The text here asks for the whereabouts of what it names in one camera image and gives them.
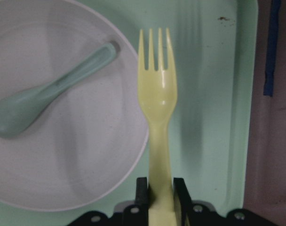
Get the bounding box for white round plate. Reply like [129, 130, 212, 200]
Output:
[0, 0, 148, 211]

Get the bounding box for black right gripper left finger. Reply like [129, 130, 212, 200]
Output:
[69, 177, 149, 226]

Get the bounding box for teal plastic spoon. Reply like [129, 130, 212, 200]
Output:
[0, 42, 117, 138]

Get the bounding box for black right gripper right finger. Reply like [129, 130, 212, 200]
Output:
[174, 178, 275, 226]

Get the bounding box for yellow plastic fork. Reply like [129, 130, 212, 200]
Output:
[137, 29, 177, 226]

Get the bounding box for light green tray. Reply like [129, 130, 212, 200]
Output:
[0, 0, 258, 226]

